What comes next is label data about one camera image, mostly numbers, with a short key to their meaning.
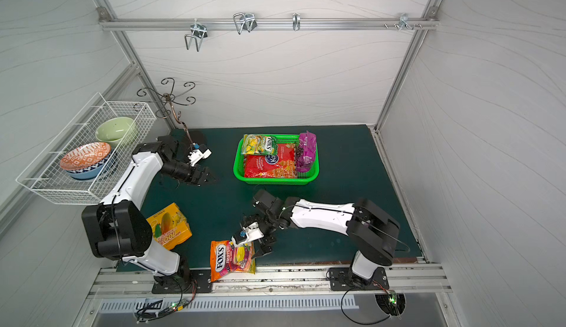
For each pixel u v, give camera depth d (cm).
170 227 80
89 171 57
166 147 62
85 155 63
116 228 47
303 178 91
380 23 80
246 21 76
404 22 77
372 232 44
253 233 65
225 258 77
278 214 63
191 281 72
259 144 98
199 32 78
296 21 75
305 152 93
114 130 73
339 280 73
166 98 88
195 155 76
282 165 96
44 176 56
